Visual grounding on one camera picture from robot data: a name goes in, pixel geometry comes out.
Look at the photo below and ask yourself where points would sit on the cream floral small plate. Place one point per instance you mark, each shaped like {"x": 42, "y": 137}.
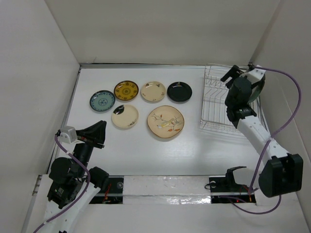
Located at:
{"x": 153, "y": 91}

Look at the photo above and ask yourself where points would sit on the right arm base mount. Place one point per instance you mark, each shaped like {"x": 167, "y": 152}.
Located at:
{"x": 236, "y": 179}

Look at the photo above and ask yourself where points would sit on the black glossy small plate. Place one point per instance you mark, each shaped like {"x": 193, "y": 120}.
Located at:
{"x": 179, "y": 92}

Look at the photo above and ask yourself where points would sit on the beige bird branch plate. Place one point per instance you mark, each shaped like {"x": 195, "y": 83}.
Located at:
{"x": 165, "y": 121}

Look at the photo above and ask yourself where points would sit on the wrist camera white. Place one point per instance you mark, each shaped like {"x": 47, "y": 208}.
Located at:
{"x": 67, "y": 134}
{"x": 256, "y": 76}

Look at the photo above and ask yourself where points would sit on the blue white patterned plate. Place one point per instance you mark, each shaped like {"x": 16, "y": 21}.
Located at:
{"x": 102, "y": 101}

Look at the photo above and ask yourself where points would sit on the yellow patterned small plate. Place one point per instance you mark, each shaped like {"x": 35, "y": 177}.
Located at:
{"x": 126, "y": 90}

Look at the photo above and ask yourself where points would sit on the cream plate with dark patch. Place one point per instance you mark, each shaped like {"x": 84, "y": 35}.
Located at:
{"x": 125, "y": 116}

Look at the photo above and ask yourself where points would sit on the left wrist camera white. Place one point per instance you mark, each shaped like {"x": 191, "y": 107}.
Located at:
{"x": 67, "y": 134}

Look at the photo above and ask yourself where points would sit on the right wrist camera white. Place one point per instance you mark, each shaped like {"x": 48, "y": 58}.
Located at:
{"x": 256, "y": 76}

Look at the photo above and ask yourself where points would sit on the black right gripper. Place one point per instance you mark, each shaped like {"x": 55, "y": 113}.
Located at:
{"x": 231, "y": 73}

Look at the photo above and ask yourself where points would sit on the white wire dish rack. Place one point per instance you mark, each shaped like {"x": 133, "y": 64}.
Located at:
{"x": 214, "y": 116}

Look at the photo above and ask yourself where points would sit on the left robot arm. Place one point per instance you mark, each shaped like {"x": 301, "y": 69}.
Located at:
{"x": 73, "y": 184}

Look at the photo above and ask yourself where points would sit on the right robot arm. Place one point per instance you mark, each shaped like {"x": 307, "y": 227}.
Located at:
{"x": 277, "y": 172}

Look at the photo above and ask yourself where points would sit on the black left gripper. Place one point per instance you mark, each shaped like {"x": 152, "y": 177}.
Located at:
{"x": 94, "y": 134}

